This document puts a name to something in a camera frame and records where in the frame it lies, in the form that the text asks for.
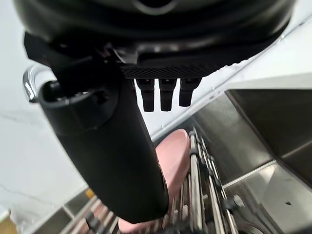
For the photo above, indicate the stainless steel double sink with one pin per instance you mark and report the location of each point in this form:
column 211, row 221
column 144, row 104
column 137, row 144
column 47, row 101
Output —
column 268, row 122

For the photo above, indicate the pink cup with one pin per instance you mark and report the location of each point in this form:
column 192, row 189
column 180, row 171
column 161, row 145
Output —
column 173, row 156

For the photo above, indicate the chrome kitchen faucet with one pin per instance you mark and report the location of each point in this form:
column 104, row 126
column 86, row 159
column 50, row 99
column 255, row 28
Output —
column 28, row 83

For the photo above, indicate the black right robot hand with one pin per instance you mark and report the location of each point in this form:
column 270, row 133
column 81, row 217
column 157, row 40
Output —
column 109, row 151

